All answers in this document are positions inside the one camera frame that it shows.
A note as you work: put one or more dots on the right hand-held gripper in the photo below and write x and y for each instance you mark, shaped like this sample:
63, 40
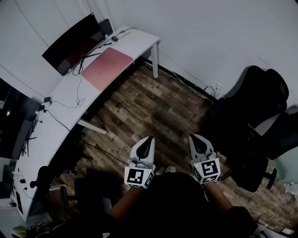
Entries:
208, 170

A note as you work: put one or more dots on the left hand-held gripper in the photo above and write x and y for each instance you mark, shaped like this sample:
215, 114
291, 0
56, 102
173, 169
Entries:
136, 176

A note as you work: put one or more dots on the red desk mat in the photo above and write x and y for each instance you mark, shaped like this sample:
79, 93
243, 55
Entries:
106, 68

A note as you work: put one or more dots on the person's left forearm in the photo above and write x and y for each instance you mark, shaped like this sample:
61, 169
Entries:
125, 202

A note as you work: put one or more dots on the person's right forearm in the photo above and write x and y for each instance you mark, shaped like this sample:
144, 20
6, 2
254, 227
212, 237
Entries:
216, 197

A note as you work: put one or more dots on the person's white shoe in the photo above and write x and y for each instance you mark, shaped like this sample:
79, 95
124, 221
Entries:
171, 169
160, 170

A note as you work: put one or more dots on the white desk crossbar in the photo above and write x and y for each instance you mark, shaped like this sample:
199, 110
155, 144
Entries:
93, 127

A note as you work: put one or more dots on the person's black clothing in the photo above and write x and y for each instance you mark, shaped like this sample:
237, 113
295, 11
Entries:
174, 209

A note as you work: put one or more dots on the black office chair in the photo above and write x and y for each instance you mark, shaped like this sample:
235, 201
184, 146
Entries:
88, 193
256, 93
279, 134

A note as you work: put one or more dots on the white desk leg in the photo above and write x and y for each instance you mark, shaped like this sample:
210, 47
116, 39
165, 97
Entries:
155, 62

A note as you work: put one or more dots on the white power strip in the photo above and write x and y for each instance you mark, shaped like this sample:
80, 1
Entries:
50, 102

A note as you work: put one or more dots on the black plug adapter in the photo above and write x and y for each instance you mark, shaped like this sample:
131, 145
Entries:
47, 99
42, 108

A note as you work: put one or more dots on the black power adapter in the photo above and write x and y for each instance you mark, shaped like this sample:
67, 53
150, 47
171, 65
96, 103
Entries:
114, 38

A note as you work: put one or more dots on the yellow sticker strip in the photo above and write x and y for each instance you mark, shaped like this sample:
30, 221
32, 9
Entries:
126, 35

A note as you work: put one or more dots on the black computer monitor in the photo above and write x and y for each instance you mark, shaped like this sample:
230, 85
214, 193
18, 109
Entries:
23, 139
72, 44

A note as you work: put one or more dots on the black flat panel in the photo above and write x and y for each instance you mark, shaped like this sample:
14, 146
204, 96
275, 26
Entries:
106, 27

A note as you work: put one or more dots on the white wall socket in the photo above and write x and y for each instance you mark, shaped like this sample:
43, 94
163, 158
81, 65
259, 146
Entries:
218, 87

